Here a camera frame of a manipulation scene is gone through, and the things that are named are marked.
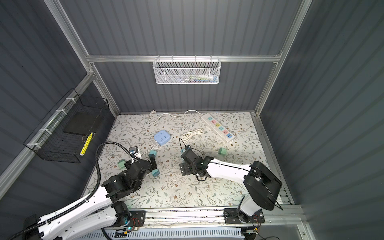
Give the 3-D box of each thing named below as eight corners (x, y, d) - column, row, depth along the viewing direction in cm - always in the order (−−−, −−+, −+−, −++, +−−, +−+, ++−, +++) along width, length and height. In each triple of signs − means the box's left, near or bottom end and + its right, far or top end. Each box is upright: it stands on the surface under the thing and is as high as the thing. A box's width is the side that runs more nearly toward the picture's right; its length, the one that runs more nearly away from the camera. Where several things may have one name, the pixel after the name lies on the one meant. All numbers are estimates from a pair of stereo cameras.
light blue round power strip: (153, 139, 107) (152, 136, 105) (164, 131, 112) (163, 128, 109) (160, 146, 103) (160, 144, 100) (172, 138, 107) (171, 135, 105)
